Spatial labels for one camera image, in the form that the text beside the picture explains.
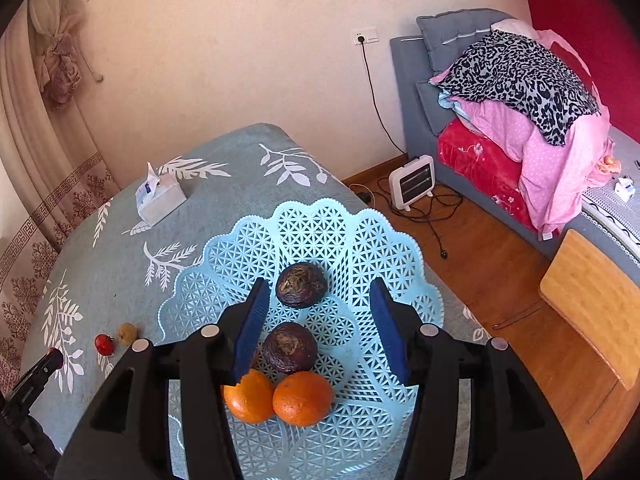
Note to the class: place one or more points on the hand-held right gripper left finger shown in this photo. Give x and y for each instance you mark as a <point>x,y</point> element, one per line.
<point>252,330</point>

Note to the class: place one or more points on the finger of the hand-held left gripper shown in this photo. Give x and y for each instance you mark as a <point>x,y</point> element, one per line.
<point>45,367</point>

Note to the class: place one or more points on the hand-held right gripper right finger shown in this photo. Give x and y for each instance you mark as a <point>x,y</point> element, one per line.
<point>390,330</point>

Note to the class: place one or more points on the dark passion fruit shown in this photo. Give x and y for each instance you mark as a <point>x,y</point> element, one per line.
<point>290,347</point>
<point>301,285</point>

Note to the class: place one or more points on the red tomato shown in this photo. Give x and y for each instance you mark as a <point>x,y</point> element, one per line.
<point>104,345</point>

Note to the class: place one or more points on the smooth orange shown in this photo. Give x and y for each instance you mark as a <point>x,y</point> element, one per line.
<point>248,400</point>

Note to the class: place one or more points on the dimpled round orange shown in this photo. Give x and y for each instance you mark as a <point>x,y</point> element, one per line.
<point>302,400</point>

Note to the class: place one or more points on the brown kiwi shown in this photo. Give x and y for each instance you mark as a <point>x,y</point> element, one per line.
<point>127,334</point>

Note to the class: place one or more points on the light blue plastic basket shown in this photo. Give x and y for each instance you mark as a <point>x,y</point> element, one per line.
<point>320,240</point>

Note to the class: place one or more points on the white electric heater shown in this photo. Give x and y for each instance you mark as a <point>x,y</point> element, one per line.
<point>412,180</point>

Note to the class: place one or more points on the white blue tissue box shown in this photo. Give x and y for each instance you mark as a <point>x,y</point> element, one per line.
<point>160,205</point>

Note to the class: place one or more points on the red floral blanket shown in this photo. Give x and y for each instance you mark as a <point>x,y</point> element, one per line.
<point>475,160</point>

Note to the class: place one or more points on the wooden chair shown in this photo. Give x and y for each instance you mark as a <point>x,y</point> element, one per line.
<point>590,300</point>

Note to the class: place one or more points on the beige patterned curtain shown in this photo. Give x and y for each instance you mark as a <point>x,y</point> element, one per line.
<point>30,160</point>

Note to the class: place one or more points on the pink quilt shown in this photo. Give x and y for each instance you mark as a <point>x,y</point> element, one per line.
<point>545,170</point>

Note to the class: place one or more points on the small grey cushion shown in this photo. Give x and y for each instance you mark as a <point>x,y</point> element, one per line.
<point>430,107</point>

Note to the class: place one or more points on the grey patterned bedspread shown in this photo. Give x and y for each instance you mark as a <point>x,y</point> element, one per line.
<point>617,220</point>

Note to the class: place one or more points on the small white box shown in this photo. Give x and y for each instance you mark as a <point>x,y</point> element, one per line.
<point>624,188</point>

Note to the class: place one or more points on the small orange toy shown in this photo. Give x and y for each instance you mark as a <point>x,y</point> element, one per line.
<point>609,162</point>

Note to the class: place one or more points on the leopard print blanket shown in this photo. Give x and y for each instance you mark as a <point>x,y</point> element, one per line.
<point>515,75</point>

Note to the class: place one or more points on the large grey cushion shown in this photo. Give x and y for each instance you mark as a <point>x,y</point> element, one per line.
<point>450,40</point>

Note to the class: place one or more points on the beige curtain tieback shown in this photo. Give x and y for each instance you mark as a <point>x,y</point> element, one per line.
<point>57,67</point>

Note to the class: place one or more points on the red fabric panel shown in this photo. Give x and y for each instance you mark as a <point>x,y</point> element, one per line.
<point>590,25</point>

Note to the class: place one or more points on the grey bed frame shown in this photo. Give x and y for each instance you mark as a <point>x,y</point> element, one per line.
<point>415,120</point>

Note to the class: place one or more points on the white wall outlet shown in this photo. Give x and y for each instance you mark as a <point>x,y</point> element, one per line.
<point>365,37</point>

